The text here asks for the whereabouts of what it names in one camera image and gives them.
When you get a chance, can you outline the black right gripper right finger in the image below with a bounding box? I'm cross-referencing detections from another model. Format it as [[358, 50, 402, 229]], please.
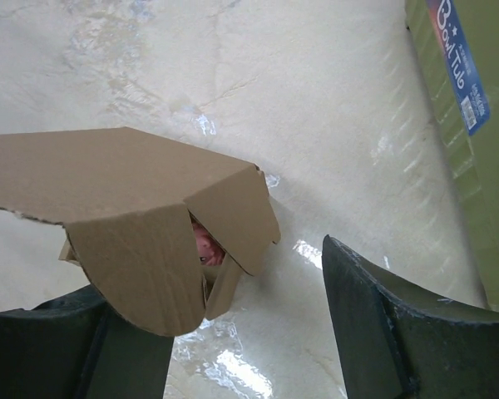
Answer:
[[322, 235, 499, 398]]

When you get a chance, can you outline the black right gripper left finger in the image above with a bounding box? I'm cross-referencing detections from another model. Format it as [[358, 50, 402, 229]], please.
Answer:
[[0, 285, 174, 398]]

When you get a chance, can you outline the brown cardboard paper box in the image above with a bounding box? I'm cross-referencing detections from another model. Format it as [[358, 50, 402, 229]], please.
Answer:
[[0, 127, 280, 337]]

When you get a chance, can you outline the pink ice cream toy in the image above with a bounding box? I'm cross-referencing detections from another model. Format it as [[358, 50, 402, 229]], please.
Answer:
[[192, 221, 225, 266]]

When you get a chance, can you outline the green plastic tub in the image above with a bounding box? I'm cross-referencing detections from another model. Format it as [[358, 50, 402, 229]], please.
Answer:
[[404, 1, 499, 312]]

